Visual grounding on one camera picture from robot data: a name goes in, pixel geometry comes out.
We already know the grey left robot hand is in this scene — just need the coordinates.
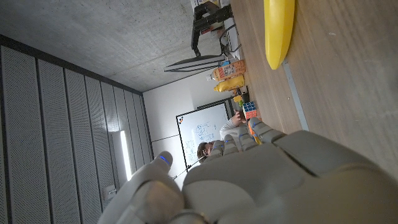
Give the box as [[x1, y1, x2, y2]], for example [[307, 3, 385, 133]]
[[97, 117, 398, 224]]

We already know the striped colourful toy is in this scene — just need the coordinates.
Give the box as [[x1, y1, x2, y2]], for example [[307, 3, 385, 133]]
[[248, 123, 262, 146]]

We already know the yellow toy banana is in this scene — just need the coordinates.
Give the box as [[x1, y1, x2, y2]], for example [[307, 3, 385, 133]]
[[263, 0, 295, 70]]

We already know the seated person in white sweater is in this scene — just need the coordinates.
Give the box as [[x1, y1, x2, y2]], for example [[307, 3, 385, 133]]
[[197, 110, 249, 162]]

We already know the Rubik's cube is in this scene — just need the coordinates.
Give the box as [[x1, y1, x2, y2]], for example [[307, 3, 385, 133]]
[[242, 101, 258, 120]]

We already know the thin black rod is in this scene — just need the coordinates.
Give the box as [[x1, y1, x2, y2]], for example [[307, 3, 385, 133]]
[[172, 155, 206, 180]]

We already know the yellow squeeze bottle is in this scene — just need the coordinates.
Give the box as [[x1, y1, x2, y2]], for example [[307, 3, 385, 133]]
[[213, 75, 246, 93]]

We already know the orange labelled plastic bottle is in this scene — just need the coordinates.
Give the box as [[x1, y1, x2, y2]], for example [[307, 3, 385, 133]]
[[206, 59, 246, 82]]

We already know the long pendant ceiling lamp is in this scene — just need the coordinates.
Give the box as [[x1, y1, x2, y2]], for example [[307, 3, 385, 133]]
[[164, 55, 226, 73]]

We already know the whiteboard with black frame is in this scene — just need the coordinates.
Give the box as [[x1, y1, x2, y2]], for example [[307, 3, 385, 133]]
[[175, 101, 233, 170]]

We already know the black cable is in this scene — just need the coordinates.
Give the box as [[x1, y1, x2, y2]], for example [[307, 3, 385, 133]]
[[219, 24, 243, 57]]

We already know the white wall socket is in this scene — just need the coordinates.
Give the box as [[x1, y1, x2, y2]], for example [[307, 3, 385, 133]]
[[104, 185, 118, 200]]

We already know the black metal frame stand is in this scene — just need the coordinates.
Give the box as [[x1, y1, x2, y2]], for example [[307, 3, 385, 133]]
[[190, 1, 234, 58]]

